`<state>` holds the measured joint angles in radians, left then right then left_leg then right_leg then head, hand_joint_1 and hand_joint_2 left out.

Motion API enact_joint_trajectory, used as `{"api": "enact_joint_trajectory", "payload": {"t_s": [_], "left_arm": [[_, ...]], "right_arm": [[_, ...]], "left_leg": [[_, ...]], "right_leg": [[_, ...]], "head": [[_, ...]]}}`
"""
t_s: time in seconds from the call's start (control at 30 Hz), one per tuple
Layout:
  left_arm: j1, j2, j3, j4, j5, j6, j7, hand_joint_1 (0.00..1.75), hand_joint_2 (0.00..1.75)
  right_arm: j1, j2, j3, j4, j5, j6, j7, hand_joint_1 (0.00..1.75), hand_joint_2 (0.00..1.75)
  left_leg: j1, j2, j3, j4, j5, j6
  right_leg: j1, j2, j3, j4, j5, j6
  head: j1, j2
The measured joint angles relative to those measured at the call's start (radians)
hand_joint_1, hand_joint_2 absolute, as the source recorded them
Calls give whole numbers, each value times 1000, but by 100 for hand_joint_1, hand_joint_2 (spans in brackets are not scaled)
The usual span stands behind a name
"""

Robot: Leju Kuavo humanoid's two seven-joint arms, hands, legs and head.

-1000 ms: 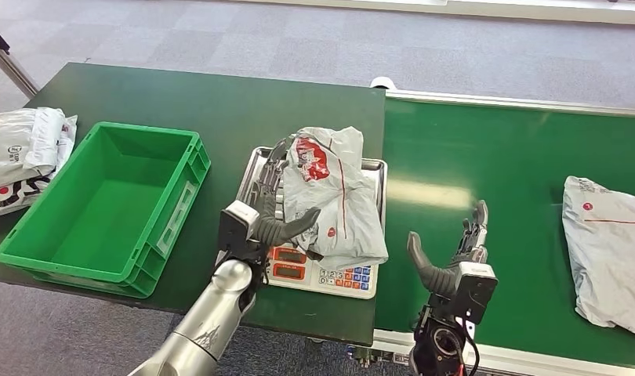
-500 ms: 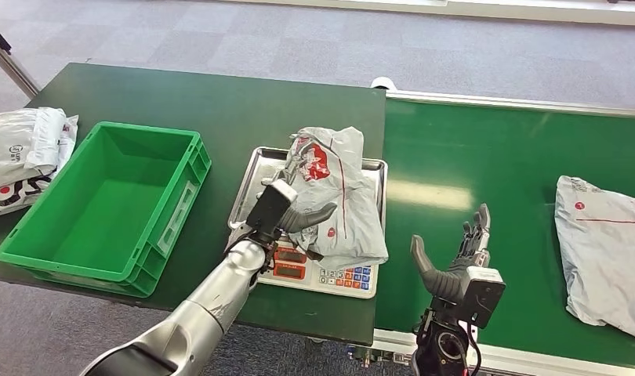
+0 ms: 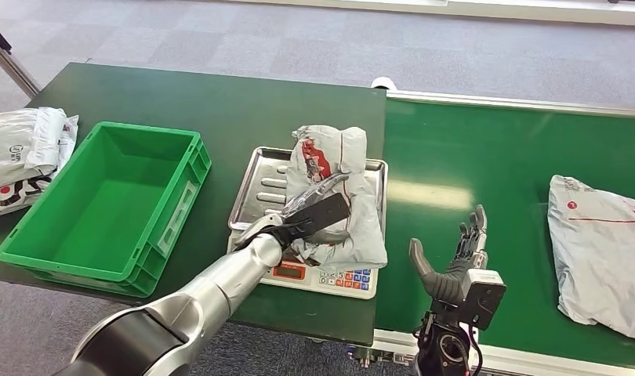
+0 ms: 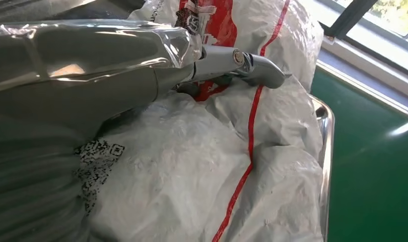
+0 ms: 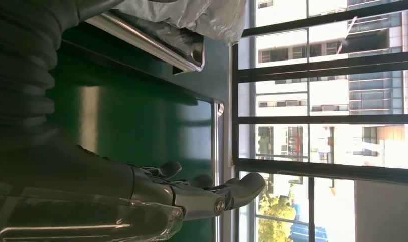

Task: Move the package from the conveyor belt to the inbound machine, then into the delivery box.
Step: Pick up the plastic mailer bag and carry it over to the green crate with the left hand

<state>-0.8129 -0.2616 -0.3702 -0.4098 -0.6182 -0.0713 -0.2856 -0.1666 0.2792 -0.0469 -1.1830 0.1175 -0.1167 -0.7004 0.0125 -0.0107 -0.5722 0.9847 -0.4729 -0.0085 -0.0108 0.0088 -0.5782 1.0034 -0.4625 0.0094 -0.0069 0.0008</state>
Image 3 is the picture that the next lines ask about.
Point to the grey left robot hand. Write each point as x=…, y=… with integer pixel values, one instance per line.
x=317, y=189

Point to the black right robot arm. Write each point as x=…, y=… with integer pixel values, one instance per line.
x=444, y=347

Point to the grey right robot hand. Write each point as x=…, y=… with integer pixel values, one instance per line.
x=442, y=283

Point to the white electronic scale body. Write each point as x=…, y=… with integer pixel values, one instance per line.
x=317, y=280

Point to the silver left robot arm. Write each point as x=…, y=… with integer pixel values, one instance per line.
x=213, y=290

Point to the steel scale tray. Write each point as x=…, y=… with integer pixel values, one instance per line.
x=260, y=171

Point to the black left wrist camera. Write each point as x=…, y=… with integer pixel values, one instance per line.
x=322, y=213

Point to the flat grey package red line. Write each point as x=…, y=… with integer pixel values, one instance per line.
x=598, y=249

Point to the metal stand leg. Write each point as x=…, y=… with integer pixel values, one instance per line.
x=11, y=65

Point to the green conveyor belt machine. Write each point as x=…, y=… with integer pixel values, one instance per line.
x=452, y=155

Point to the white package black red print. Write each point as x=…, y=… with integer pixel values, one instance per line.
x=11, y=194

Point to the white plastic mailer package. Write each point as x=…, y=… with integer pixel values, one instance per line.
x=21, y=140

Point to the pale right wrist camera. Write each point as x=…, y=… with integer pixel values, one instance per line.
x=483, y=298

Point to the grey package red print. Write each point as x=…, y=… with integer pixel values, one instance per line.
x=361, y=228

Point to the green plastic crate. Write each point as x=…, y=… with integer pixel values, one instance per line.
x=104, y=218

